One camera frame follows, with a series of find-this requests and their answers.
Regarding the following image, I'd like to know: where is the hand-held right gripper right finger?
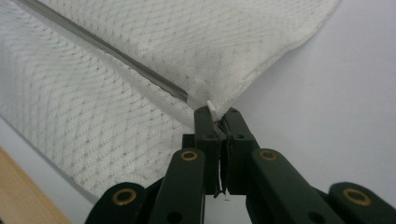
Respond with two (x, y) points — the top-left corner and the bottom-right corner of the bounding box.
(221, 107), (261, 196)

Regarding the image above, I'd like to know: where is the white mesh laundry bag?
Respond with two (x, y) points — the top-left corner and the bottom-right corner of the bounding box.
(0, 0), (342, 199)

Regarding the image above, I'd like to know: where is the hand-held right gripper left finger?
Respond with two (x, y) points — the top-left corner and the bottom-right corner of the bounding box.
(182, 105), (228, 198)

